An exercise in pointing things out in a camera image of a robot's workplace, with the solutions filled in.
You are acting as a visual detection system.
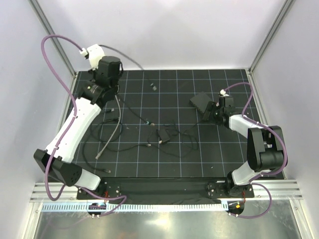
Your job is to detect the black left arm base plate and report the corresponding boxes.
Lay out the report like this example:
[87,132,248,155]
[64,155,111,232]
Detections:
[76,178,122,200]

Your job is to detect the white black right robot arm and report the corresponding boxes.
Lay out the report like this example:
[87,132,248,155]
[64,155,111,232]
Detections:
[199,91,288,197]

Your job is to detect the white slotted cable duct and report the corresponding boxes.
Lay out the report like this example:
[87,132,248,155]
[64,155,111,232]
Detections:
[41,201,228,213]

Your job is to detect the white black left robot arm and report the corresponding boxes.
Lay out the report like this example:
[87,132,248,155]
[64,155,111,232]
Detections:
[33,56,123,199]

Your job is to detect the thin black power cord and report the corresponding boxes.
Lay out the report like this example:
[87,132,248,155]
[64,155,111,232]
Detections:
[147,119,200,159]

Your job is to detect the black network switch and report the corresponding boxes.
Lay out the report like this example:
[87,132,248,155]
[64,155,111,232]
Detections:
[189,92,213,114]

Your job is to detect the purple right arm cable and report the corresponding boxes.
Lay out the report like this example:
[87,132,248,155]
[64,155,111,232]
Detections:
[223,82,289,219]

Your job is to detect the grey ethernet cable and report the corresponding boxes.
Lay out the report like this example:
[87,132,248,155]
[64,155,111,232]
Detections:
[95,96,122,160]

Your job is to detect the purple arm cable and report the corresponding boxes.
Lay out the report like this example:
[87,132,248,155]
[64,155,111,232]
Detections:
[223,82,289,219]
[40,34,128,217]

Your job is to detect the aluminium frame rail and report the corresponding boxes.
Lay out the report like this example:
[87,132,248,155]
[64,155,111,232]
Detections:
[29,180,303,202]

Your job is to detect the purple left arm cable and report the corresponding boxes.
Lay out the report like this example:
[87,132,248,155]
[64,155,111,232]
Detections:
[40,34,128,217]

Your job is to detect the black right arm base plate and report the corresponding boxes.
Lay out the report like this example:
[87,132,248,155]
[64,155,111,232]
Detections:
[207,181,255,199]

